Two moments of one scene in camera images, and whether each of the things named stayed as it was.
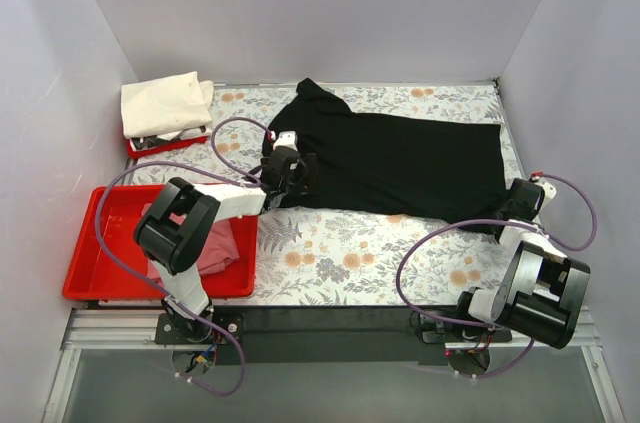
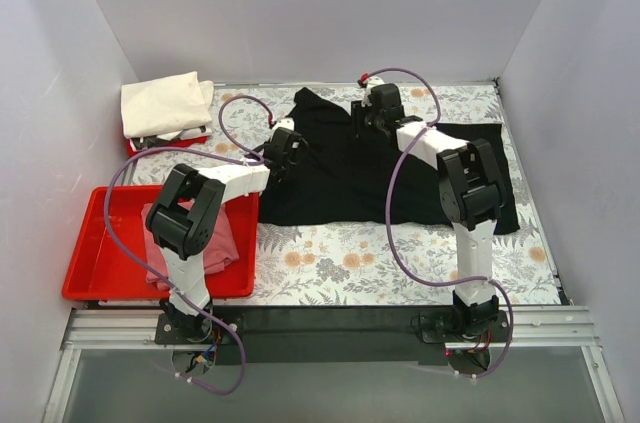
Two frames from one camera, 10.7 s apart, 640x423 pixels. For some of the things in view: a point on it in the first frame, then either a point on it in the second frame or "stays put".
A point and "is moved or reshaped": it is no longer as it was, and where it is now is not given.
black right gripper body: (503, 213) -> (361, 119)
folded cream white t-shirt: (166, 105) stays put
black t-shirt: (448, 171) is moved or reshaped
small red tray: (131, 153) stays put
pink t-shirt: (220, 252) stays put
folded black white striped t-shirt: (144, 143) stays put
